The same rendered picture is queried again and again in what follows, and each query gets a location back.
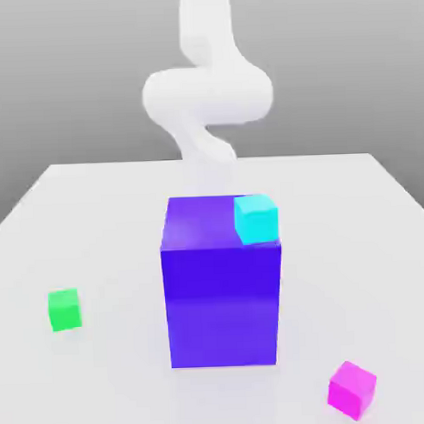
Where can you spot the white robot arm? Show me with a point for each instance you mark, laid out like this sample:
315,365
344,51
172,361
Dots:
208,95

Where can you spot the small magenta cube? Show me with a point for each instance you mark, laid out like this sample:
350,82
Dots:
350,389

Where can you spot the large purple box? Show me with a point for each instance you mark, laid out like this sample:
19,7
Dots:
220,301

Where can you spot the small green cube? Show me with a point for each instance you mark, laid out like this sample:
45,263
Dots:
64,310

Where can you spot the small cyan cube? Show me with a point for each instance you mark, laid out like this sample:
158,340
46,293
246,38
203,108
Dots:
256,220

